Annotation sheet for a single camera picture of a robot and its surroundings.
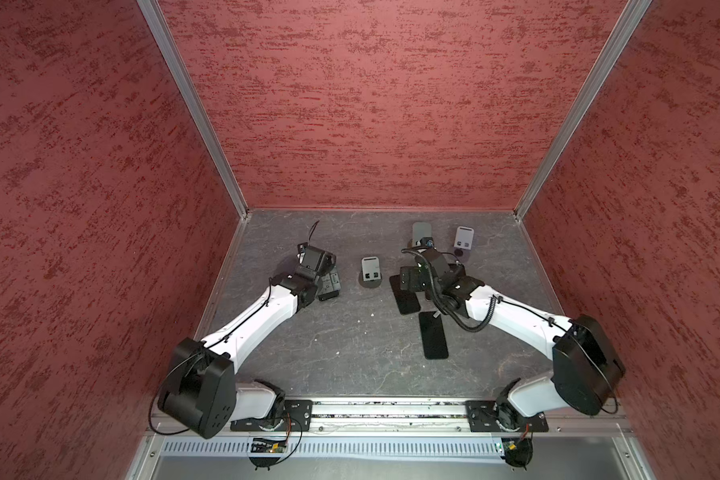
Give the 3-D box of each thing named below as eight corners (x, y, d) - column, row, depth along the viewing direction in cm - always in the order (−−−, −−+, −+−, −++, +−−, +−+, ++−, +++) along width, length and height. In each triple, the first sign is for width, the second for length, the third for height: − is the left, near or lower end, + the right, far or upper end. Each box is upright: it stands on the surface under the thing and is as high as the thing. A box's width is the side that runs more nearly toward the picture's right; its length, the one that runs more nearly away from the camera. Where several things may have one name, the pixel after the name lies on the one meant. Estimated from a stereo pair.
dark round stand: (359, 288, 101) (359, 275, 94) (360, 270, 105) (360, 256, 99) (380, 288, 101) (381, 275, 94) (380, 270, 105) (380, 256, 99)
